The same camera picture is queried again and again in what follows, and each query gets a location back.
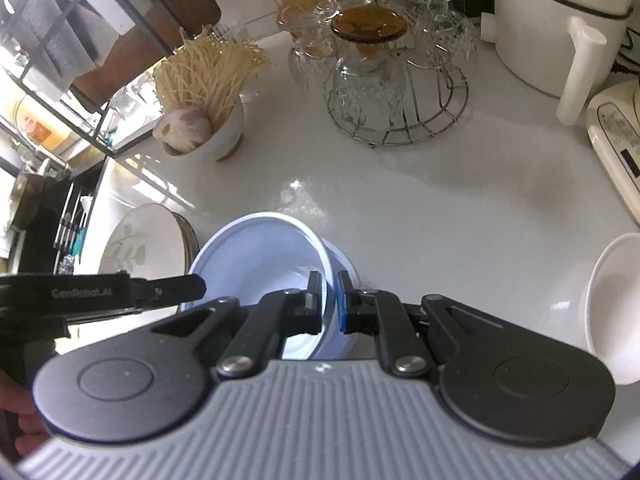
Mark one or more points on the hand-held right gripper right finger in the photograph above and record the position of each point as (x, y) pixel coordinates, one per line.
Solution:
(342, 306)

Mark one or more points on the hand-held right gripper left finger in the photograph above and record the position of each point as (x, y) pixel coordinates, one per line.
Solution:
(312, 307)

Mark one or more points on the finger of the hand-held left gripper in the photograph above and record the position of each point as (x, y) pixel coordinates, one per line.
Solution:
(175, 287)

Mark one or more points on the person's left hand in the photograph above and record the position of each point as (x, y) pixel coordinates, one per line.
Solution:
(22, 420)

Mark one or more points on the sink drain rack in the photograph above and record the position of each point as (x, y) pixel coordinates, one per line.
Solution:
(72, 230)

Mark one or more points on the garlic bulb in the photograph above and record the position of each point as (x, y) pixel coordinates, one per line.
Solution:
(182, 127)

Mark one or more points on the small white footed bowl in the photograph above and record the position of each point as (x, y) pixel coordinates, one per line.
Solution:
(225, 132)

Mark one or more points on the black metal dish rack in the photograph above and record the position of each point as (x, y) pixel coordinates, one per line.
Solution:
(90, 130)

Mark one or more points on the row of clear drinking glasses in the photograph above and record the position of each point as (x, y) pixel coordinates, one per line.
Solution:
(132, 100)

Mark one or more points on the dried noodle bundle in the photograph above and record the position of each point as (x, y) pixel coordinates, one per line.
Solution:
(210, 72)

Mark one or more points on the steel cleaver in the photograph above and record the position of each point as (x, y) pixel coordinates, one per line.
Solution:
(60, 40)

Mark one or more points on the white ceramic bowl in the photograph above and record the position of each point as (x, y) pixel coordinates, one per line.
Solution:
(617, 310)

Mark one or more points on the upturned stemmed glass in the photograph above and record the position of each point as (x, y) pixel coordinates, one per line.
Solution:
(440, 10)

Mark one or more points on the beige appliance with control panel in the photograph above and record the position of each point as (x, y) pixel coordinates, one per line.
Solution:
(617, 140)

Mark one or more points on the white electric cooker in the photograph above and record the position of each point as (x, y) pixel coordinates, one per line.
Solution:
(550, 25)

